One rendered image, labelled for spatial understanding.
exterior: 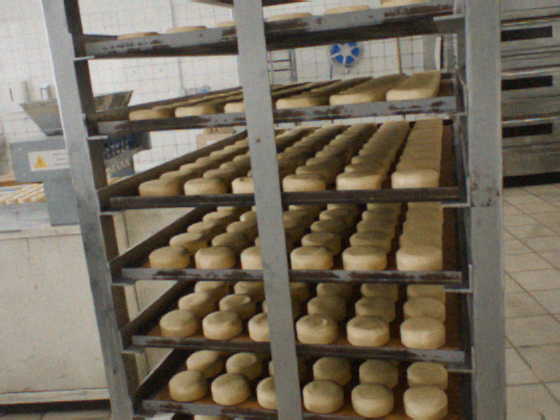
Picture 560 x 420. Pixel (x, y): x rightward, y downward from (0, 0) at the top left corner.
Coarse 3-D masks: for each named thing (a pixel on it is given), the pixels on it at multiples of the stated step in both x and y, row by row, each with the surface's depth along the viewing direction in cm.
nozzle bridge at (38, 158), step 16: (16, 144) 218; (32, 144) 218; (48, 144) 217; (64, 144) 217; (128, 144) 279; (144, 144) 284; (16, 160) 220; (32, 160) 219; (48, 160) 219; (64, 160) 218; (112, 160) 243; (16, 176) 221; (32, 176) 220; (48, 176) 220; (64, 176) 220; (112, 176) 289; (48, 192) 221; (64, 192) 221; (48, 208) 223; (64, 208) 222; (64, 224) 224
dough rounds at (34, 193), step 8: (32, 184) 277; (16, 192) 261; (24, 192) 258; (32, 192) 261; (40, 192) 255; (0, 200) 244; (8, 200) 243; (16, 200) 244; (24, 200) 242; (32, 200) 242; (40, 200) 242
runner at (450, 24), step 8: (464, 0) 53; (456, 8) 81; (464, 8) 53; (448, 16) 53; (456, 16) 53; (464, 16) 53; (440, 24) 63; (448, 24) 65; (456, 24) 67; (440, 32) 97; (448, 32) 102; (456, 32) 107
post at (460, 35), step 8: (456, 0) 109; (464, 24) 109; (464, 32) 110; (456, 40) 110; (464, 40) 110; (464, 48) 110; (464, 56) 110; (464, 64) 111; (464, 72) 111; (464, 120) 113; (464, 128) 113; (464, 136) 114; (464, 144) 114; (472, 312) 121; (472, 320) 122
